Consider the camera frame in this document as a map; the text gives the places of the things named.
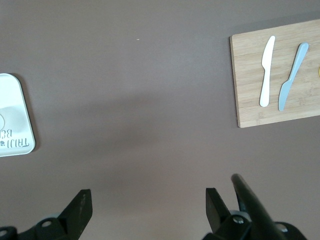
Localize brown table cover mat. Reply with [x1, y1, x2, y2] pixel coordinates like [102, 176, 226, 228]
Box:
[0, 0, 320, 240]

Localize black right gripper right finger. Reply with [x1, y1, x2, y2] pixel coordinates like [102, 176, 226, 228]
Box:
[204, 187, 252, 240]

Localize white plastic knife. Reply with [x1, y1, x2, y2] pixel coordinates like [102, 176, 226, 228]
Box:
[259, 35, 276, 108]

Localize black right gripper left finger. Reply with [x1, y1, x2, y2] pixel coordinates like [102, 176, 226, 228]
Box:
[33, 189, 94, 240]

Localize grey plastic knife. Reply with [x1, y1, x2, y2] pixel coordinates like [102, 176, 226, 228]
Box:
[278, 42, 310, 112]

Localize bamboo cutting board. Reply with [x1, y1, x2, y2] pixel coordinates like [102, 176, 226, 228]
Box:
[229, 18, 320, 129]

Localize cream tray with bear print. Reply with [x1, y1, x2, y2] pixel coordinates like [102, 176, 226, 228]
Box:
[0, 72, 36, 158]

